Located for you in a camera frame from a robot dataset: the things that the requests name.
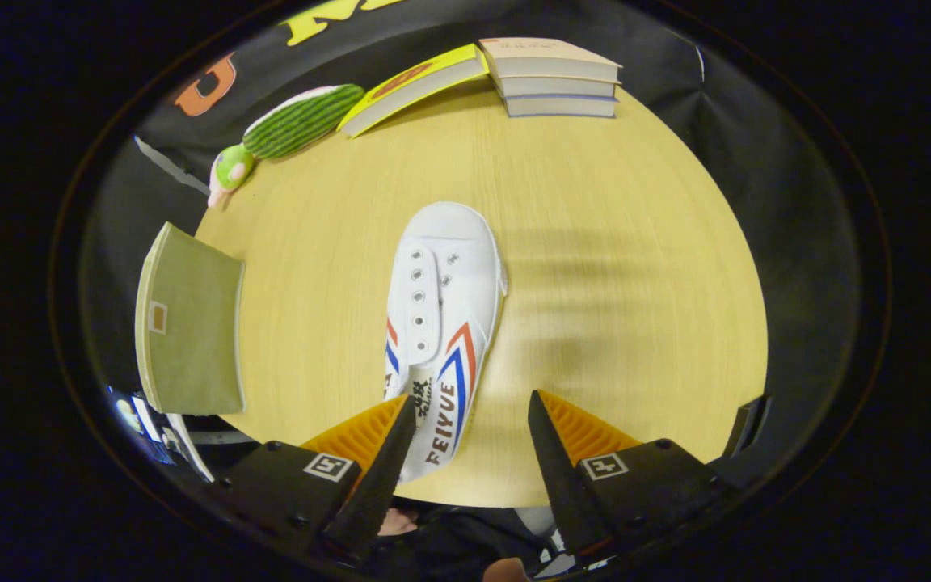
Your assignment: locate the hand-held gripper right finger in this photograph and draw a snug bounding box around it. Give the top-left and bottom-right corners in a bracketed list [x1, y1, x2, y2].
[527, 389, 741, 560]

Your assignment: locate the green fabric storage box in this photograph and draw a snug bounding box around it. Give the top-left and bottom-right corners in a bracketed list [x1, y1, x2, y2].
[135, 222, 246, 416]

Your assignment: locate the blue printed carton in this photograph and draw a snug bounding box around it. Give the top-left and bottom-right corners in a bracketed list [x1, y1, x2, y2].
[108, 386, 179, 467]

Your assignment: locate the white cover book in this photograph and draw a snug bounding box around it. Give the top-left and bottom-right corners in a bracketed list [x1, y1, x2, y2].
[494, 74, 620, 99]

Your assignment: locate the white striped canvas shoe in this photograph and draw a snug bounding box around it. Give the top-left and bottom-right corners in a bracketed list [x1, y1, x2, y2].
[383, 202, 508, 483]

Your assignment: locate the pink and green plush toy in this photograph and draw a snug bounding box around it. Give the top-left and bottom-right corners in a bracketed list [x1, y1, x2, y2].
[207, 145, 255, 209]

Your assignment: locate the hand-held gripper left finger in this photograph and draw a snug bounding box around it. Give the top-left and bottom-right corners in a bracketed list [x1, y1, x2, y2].
[209, 394, 419, 563]

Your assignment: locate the blue edged book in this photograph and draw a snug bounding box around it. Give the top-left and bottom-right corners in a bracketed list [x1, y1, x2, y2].
[502, 94, 618, 119]

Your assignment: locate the beige cover book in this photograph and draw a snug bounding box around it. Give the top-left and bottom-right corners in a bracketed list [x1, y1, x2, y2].
[479, 37, 622, 83]

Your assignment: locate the watermelon slice plush toy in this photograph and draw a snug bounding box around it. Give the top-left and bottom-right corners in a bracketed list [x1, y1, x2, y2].
[242, 84, 366, 160]

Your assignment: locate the yellow book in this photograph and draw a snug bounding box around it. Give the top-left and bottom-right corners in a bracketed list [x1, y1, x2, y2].
[337, 44, 491, 138]

